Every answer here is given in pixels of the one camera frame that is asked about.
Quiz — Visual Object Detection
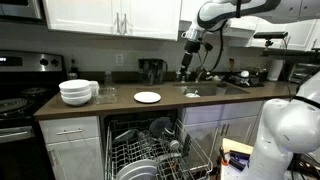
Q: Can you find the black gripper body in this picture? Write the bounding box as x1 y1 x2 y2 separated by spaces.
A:
180 40 202 68

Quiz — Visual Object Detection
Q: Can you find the white dinner plate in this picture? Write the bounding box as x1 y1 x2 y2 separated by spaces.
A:
133 91 162 104
115 158 158 178
118 165 158 180

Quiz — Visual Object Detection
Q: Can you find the chrome sink faucet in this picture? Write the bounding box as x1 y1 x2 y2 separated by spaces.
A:
194 64 211 84

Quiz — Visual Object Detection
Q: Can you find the white dish in sink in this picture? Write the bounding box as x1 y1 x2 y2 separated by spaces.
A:
184 92 201 99

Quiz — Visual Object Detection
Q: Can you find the steel kitchen sink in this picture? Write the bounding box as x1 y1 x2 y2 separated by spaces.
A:
173 81 250 99

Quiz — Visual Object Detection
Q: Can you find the white sink base cabinet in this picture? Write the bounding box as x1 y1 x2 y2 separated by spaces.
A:
178 100 265 164

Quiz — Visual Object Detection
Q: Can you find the black countertop dish drainer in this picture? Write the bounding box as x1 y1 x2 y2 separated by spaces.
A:
226 68 262 88

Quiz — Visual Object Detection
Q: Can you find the dark bowl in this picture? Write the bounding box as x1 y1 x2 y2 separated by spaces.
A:
148 116 173 138

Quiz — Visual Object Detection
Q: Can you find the small white cup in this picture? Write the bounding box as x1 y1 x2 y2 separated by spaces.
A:
169 139 181 151

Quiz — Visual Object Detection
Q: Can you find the clear glass food container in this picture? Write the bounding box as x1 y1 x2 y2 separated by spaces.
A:
94 87 118 105

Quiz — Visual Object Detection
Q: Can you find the white paper towel roll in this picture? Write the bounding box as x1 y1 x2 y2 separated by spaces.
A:
266 59 284 82

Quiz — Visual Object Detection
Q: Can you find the white mug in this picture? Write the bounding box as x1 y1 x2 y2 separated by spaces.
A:
89 80 100 98

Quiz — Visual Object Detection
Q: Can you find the wooden board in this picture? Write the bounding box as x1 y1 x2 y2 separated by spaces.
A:
219 137 255 180

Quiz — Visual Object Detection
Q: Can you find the orange and black tool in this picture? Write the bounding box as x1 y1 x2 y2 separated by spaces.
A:
218 146 231 167

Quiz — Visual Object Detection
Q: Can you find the purple and black tool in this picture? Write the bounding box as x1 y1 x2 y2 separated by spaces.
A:
229 149 251 161

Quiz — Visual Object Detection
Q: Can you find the white ceramic bowl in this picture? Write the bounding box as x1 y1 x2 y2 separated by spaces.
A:
58 78 92 93
60 93 93 107
59 88 93 99

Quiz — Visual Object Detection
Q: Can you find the dark glass bottle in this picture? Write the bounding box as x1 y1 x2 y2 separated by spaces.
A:
69 58 80 79

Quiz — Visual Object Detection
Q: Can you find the steel toaster oven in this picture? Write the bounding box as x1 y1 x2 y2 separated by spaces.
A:
288 61 320 84

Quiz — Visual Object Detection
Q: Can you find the white cabinet drawer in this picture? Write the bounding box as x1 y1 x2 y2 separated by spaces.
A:
39 115 101 145

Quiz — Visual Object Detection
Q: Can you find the white base cabinet door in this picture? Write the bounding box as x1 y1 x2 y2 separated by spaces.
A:
44 137 105 180

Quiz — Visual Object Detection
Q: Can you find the black steel stove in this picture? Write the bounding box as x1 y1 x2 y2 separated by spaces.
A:
0 49 68 180

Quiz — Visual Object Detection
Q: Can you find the stainless steel microwave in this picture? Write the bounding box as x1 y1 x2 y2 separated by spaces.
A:
0 0 46 24

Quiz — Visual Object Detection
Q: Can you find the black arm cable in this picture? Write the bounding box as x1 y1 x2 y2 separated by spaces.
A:
208 19 225 73

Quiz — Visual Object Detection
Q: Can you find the white wall outlet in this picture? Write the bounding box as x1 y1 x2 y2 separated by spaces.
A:
115 53 125 67

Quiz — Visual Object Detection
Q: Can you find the silver cabinet door handle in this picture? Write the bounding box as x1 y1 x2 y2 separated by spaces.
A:
114 12 122 35
122 13 129 36

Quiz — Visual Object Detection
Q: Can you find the black stereo camera bar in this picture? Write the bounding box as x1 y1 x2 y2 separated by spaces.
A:
253 31 289 51

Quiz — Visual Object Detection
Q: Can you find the white wire dishwasher rack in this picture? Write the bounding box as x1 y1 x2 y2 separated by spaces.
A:
103 118 214 180

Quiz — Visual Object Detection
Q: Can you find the white corner wall cabinet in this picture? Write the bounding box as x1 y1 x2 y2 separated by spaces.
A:
179 0 320 52

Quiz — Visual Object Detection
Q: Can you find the white two-door wall cabinet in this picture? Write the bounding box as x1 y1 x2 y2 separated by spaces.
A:
42 0 183 42

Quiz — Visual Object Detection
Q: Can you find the silver drawer handle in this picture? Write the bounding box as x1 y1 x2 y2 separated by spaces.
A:
55 128 84 136

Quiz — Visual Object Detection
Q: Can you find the floor cable bundle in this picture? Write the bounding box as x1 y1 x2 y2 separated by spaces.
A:
289 154 320 180

